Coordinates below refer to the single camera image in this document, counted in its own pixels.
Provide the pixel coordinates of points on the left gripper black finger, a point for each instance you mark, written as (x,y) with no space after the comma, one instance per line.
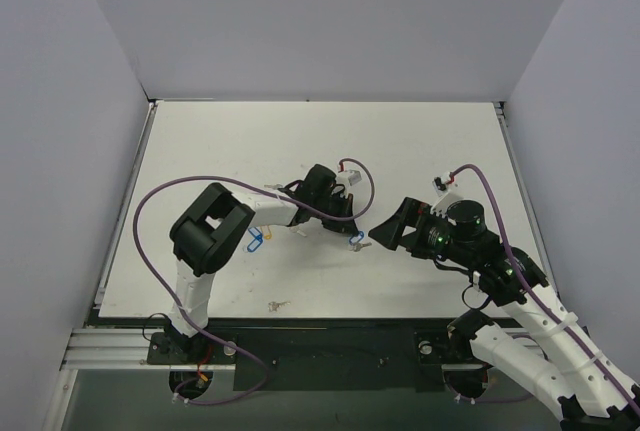
(345,225)
(290,186)

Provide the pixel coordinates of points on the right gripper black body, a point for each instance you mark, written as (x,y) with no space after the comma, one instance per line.
(413,227)

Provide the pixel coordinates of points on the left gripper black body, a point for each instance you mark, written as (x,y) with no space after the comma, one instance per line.
(338,206)

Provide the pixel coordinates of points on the blue key tag with keys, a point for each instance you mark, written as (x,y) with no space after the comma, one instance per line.
(357,242)

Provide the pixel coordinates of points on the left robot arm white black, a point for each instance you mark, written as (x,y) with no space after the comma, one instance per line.
(208,233)

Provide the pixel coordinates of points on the silver key centre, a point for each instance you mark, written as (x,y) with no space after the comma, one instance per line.
(298,231)

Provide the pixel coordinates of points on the white head key front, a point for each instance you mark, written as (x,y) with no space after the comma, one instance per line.
(275,306)

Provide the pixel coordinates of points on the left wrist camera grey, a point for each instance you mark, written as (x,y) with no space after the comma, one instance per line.
(349,177)

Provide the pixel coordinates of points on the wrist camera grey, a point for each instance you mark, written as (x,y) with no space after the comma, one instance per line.
(349,177)
(443,183)

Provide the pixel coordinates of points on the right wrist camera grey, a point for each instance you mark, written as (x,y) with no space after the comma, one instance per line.
(443,183)

